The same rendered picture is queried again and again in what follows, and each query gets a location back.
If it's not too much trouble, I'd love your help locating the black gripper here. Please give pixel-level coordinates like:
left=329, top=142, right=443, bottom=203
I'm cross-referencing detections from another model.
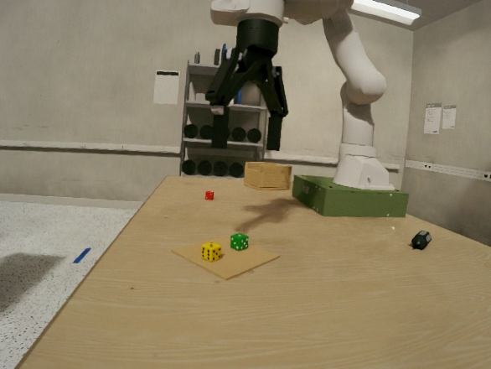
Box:
left=204, top=18, right=288, bottom=151

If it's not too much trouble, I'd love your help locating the yellow die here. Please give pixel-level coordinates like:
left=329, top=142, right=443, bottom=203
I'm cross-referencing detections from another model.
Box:
left=201, top=242, right=221, bottom=262

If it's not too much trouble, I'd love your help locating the small wooden crate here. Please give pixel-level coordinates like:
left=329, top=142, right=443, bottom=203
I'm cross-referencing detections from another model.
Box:
left=244, top=162, right=289, bottom=190

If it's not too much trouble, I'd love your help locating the tan flat mat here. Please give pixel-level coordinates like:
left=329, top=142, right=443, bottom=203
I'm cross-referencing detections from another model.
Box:
left=171, top=236, right=280, bottom=281

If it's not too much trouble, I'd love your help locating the green die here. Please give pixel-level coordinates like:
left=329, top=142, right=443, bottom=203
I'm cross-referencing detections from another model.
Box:
left=230, top=233, right=249, bottom=251

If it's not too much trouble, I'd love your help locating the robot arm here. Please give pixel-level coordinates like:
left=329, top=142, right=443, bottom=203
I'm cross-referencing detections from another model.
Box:
left=210, top=0, right=395, bottom=190

